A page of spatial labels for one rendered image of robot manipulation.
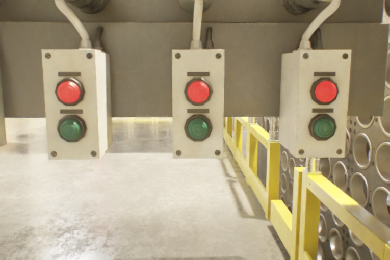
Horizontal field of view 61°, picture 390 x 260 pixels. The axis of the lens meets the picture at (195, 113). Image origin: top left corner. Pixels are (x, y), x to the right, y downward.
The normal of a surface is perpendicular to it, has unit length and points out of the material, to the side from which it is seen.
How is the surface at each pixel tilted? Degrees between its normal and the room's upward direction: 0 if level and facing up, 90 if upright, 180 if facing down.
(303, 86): 90
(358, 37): 90
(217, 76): 90
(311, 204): 90
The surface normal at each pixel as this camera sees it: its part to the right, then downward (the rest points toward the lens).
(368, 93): 0.03, 0.14
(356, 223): -1.00, 0.00
